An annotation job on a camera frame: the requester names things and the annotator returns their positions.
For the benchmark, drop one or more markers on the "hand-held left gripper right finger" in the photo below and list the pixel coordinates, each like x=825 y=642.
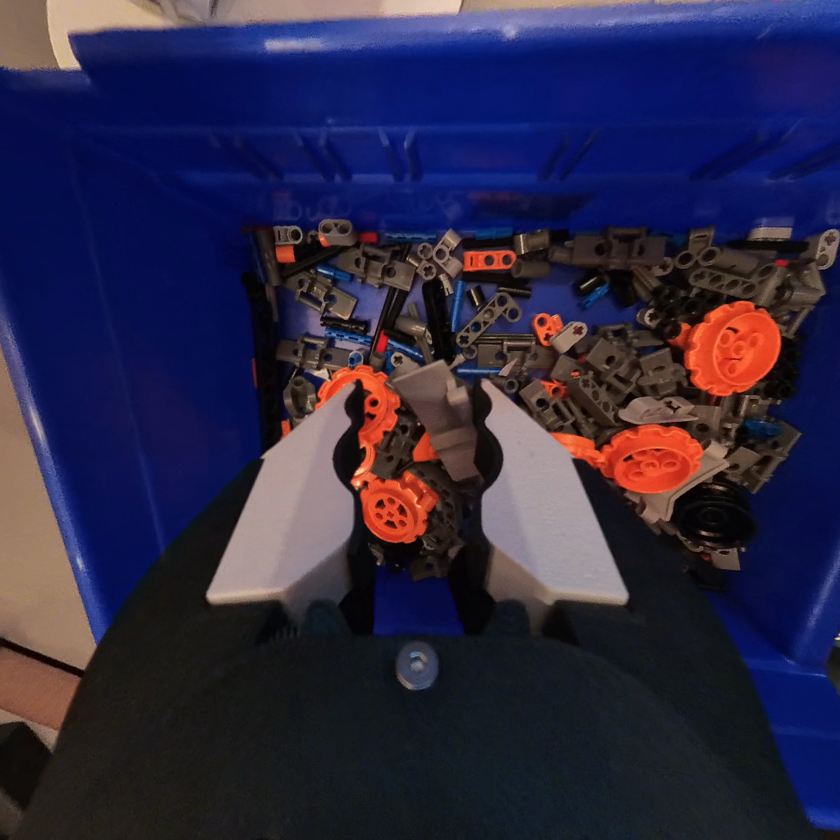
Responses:
x=551 y=525

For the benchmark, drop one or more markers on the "blue plastic bin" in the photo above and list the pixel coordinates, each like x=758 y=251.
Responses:
x=131 y=262

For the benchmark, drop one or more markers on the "grey angled toy panel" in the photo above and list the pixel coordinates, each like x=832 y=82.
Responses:
x=436 y=413

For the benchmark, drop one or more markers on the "orange toothed toy wheel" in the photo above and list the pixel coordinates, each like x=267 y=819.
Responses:
x=394 y=510

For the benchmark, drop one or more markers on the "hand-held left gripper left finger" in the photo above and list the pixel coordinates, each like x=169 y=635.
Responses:
x=289 y=525

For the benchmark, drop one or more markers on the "pile of toy building parts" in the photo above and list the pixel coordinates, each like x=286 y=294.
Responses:
x=623 y=367

